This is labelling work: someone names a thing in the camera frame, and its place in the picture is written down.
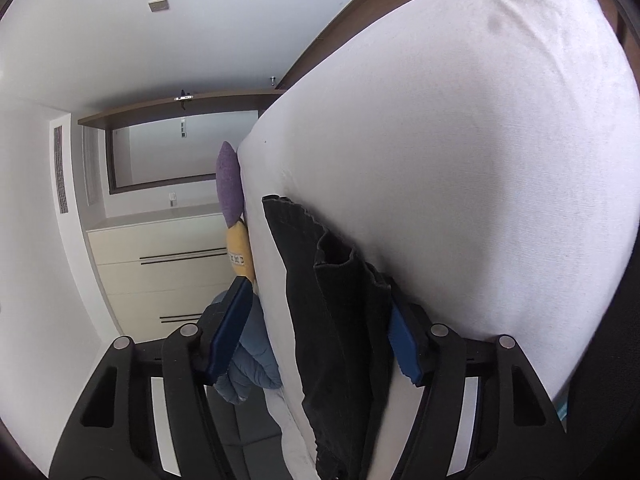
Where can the brown wooden door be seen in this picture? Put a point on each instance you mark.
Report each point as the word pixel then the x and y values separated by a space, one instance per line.
pixel 150 110

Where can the bed with white sheet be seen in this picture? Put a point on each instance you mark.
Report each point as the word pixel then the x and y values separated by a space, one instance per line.
pixel 450 160

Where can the white air vent grille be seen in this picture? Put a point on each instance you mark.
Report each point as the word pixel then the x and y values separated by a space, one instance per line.
pixel 60 167

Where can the cream wardrobe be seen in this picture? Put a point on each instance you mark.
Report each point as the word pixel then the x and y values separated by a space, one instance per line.
pixel 150 285

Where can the black denim pants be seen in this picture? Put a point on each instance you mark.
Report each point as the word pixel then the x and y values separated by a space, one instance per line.
pixel 340 360

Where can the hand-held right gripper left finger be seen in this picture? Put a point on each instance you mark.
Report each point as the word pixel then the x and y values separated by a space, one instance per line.
pixel 227 330

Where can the grey padded headboard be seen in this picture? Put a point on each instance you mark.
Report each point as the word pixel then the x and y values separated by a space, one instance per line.
pixel 240 440

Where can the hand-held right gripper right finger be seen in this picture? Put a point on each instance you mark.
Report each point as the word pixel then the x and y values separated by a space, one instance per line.
pixel 405 350

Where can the yellow cushion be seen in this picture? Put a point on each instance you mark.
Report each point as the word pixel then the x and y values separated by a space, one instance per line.
pixel 239 250

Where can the blue quilted comforter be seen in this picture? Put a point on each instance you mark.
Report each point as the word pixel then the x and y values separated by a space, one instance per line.
pixel 255 360

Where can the white pillow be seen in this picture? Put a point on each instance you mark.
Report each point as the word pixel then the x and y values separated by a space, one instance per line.
pixel 287 415

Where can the purple cushion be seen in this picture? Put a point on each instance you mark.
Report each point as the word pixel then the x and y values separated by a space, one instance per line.
pixel 229 185

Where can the grey wall switch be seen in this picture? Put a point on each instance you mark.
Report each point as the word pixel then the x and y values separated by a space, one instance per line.
pixel 158 5

